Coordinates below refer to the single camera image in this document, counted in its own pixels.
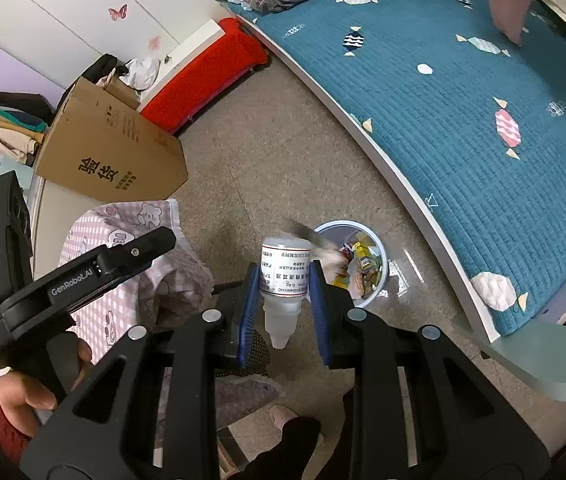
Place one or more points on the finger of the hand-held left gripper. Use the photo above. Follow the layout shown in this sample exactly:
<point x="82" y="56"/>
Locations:
<point x="138" y="252"/>

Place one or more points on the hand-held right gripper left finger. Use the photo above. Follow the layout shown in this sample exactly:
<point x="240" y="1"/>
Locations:
<point x="248" y="310"/>

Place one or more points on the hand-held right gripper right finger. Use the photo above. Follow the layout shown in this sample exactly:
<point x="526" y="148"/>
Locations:
<point x="319" y="315"/>

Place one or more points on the white medicine bottle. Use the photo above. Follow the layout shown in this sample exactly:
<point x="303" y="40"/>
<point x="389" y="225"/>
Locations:
<point x="285" y="270"/>

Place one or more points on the pale blue plastic bin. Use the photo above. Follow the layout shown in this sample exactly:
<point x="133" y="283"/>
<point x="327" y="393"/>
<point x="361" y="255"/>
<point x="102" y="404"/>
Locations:
<point x="379" y="280"/>

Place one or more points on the person's left forearm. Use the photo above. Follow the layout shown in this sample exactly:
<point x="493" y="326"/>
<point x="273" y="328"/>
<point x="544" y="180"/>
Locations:
<point x="5" y="435"/>

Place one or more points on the person's left hand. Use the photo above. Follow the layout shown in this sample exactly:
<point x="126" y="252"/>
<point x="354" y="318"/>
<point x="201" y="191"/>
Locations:
<point x="23" y="395"/>

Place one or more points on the pink checked bear tablecloth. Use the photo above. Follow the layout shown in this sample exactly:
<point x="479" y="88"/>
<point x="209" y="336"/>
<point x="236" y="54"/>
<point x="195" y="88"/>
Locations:
<point x="113" y="220"/>

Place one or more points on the heap of colourful packets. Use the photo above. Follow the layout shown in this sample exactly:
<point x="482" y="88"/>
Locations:
<point x="358" y="265"/>

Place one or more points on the grey crumpled wrapper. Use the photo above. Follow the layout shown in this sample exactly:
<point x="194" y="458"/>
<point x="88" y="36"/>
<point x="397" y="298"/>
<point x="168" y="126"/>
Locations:
<point x="308" y="235"/>

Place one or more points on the grey slipper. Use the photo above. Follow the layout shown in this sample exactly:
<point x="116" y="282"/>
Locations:
<point x="248" y="395"/>

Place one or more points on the brown cardboard box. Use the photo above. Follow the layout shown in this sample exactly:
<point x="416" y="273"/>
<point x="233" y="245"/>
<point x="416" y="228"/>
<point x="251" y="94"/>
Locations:
<point x="108" y="150"/>

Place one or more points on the pink slipper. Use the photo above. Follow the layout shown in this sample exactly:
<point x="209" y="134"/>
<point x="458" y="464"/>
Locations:
<point x="283" y="416"/>

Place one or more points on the stack of folded clothes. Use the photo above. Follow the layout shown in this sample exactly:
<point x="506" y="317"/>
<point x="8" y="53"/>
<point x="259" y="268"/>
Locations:
<point x="3" y="130"/>

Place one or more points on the person's right leg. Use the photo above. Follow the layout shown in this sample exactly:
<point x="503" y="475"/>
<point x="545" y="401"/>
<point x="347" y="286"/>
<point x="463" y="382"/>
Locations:
<point x="348" y="435"/>

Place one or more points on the person's leg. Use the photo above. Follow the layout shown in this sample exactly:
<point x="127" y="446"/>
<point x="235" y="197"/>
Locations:
<point x="348" y="435"/>
<point x="283" y="452"/>

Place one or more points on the black folded garment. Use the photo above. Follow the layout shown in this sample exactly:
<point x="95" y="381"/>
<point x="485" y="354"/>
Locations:
<point x="23" y="102"/>

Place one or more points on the person's left leg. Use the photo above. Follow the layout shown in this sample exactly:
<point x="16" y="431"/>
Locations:
<point x="283" y="452"/>

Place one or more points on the white crumpled cloth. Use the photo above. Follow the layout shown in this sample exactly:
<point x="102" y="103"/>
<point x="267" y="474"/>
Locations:
<point x="140" y="72"/>

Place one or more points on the black clothing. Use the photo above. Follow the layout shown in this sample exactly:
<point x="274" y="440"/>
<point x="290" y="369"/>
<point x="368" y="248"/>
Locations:
<point x="100" y="67"/>

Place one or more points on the red covered bench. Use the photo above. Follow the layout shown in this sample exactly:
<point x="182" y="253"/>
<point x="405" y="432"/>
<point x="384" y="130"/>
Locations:
<point x="203" y="70"/>

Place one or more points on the pale pink sticker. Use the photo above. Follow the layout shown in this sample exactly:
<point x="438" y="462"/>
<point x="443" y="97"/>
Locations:
<point x="154" y="42"/>

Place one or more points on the teal candy print quilt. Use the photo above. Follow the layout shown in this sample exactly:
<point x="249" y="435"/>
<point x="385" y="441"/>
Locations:
<point x="438" y="135"/>

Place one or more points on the pink butterfly sticker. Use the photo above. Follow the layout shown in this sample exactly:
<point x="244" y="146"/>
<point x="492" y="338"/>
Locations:
<point x="118" y="12"/>

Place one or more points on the white wardrobe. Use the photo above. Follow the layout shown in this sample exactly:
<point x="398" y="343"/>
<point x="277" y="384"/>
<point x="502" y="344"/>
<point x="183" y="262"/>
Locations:
<point x="63" y="0"/>

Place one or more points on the bed with pale green frame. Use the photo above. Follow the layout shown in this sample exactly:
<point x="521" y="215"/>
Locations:
<point x="538" y="360"/>

